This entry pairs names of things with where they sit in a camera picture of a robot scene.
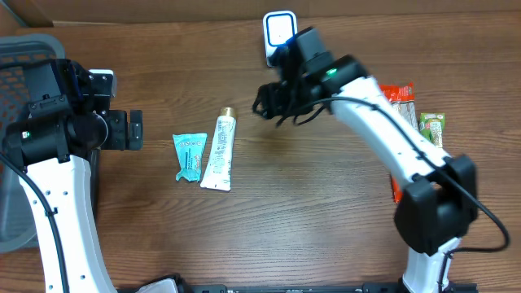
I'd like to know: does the teal snack packet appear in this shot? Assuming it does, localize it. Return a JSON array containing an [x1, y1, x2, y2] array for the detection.
[[173, 133, 208, 181]]

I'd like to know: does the white tube gold cap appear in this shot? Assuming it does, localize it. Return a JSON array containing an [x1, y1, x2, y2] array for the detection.
[[200, 107, 237, 192]]

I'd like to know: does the green snack pouch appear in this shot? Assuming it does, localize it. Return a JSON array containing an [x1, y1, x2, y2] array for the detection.
[[419, 112, 445, 148]]

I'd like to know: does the grey plastic shopping basket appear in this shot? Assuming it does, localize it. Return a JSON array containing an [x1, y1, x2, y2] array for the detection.
[[0, 33, 101, 253]]

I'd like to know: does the orange spaghetti packet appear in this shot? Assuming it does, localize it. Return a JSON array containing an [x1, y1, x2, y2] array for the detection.
[[379, 82, 420, 204]]

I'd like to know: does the brown cardboard backdrop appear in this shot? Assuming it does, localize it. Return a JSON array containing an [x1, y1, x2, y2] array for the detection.
[[5, 0, 520, 27]]

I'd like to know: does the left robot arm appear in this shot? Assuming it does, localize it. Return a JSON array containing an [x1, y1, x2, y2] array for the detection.
[[1, 59, 143, 292]]

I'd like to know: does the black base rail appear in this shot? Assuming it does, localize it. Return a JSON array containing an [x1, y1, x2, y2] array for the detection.
[[116, 282, 479, 293]]

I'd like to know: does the white barcode scanner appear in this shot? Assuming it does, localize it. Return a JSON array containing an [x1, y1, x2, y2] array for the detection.
[[262, 10, 298, 68]]

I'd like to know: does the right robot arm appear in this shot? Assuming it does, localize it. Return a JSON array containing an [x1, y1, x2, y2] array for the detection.
[[252, 25, 477, 292]]

